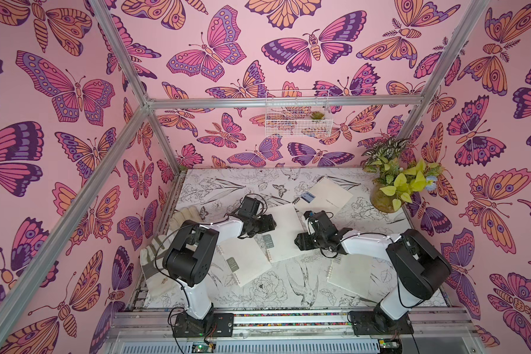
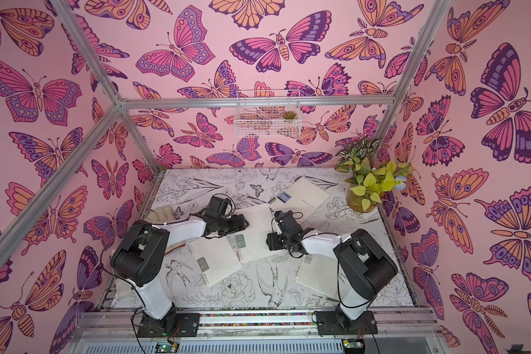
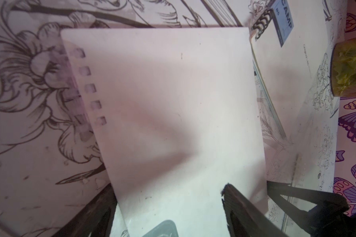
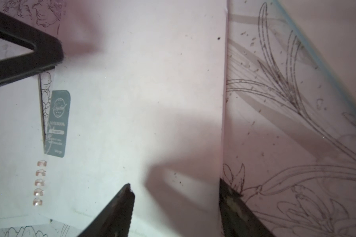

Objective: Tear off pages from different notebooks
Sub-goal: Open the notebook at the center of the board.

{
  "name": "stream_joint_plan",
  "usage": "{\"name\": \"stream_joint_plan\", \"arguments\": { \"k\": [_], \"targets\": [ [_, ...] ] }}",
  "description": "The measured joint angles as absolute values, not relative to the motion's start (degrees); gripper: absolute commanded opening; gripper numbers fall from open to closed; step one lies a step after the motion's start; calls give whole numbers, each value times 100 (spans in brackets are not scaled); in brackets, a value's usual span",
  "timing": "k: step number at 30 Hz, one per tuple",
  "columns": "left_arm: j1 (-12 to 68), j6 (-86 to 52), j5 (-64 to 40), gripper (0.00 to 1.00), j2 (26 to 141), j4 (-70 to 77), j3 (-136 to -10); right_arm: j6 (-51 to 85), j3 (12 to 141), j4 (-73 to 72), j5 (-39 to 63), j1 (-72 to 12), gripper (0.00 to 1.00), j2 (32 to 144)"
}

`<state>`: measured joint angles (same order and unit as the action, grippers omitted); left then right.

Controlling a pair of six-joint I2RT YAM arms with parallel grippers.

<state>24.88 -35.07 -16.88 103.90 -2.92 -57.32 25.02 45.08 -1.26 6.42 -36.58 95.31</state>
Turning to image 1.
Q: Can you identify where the white spiral notebook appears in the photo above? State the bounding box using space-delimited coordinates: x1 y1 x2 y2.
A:
261 204 312 263

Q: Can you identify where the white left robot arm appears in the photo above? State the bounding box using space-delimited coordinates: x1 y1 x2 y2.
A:
158 193 277 320

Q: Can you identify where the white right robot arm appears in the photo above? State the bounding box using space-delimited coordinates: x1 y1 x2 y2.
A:
295 211 452 323

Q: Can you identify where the CAMP B5 spiral notebook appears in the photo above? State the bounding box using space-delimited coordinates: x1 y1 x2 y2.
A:
295 177 353 215

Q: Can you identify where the amber glass plant vase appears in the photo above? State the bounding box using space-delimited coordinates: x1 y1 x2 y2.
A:
370 184 402 214

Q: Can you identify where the green leafy plant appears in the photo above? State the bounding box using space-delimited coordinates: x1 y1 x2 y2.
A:
362 137 443 209

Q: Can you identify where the small succulent in basket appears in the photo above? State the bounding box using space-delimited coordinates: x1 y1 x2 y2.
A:
311 112 325 120

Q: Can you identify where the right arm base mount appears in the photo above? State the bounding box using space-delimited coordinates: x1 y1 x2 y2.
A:
348 311 414 336

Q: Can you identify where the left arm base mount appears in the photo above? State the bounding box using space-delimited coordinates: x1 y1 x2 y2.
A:
173 313 235 338

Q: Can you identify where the white wire wall basket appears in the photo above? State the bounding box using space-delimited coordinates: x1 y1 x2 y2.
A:
263 90 333 139

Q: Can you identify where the aluminium front rail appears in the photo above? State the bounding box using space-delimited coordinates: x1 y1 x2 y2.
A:
101 308 486 353

